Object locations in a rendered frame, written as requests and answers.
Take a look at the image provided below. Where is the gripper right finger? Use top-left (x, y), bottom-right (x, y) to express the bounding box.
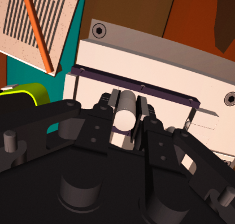
top-left (130, 95), bottom-right (235, 213)

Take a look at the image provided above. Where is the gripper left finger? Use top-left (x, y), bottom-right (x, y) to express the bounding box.
top-left (0, 89), bottom-right (121, 160)

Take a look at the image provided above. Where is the white cylinder handle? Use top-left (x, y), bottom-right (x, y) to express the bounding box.
top-left (112, 89), bottom-right (137, 132)

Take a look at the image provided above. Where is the white jig body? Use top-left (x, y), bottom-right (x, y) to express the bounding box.
top-left (62, 38), bottom-right (235, 157)

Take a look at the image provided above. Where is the yellow-green tape measure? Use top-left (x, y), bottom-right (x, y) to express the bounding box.
top-left (0, 82), bottom-right (51, 116)

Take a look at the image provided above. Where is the teal mat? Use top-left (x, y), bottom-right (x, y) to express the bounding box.
top-left (6, 0), bottom-right (88, 135)

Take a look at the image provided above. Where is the black hex screw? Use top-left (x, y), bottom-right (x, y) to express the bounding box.
top-left (224, 91), bottom-right (235, 107)
top-left (92, 23), bottom-right (107, 39)

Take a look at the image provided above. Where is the orange pencil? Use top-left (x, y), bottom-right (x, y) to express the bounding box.
top-left (20, 0), bottom-right (55, 74)

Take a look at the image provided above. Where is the cream sheet with dark lines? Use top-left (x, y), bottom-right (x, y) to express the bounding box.
top-left (0, 0), bottom-right (84, 78)

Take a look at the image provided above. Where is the brown board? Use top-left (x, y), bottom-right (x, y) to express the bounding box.
top-left (79, 0), bottom-right (177, 45)

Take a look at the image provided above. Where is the purple sash frame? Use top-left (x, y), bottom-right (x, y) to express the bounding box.
top-left (71, 64), bottom-right (201, 138)

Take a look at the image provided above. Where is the grey base plate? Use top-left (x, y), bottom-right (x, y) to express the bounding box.
top-left (87, 18), bottom-right (235, 170)

